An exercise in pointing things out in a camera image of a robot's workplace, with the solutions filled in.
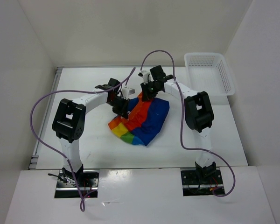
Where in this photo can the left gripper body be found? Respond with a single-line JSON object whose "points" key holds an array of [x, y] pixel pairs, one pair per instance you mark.
{"points": [[119, 104]]}

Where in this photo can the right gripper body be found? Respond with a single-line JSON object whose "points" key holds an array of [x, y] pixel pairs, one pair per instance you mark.
{"points": [[151, 89]]}

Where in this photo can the rainbow striped shorts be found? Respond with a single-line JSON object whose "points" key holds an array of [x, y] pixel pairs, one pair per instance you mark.
{"points": [[144, 122]]}

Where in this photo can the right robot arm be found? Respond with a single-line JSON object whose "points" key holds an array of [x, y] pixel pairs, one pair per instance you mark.
{"points": [[197, 114]]}

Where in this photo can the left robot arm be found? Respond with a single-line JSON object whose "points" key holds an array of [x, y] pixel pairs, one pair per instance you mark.
{"points": [[69, 121]]}

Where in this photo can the white plastic basket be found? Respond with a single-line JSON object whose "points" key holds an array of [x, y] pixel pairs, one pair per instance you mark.
{"points": [[209, 72]]}

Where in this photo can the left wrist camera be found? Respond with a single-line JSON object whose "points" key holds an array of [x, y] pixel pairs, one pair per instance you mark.
{"points": [[126, 92]]}

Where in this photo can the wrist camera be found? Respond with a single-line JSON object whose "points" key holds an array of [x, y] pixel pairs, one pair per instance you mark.
{"points": [[126, 92], [144, 74]]}

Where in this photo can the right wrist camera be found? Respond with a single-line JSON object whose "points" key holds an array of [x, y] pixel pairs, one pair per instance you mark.
{"points": [[144, 74]]}

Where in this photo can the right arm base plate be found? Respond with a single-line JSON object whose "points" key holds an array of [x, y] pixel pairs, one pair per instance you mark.
{"points": [[193, 186]]}

